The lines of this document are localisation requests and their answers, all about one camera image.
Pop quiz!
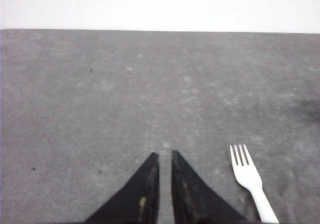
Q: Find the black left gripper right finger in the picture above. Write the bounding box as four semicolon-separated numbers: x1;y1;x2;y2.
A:
171;150;248;224

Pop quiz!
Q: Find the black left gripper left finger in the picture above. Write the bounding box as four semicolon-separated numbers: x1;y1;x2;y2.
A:
84;153;160;224

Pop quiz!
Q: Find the white plastic fork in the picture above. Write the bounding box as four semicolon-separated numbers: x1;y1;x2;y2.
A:
229;144;279;224

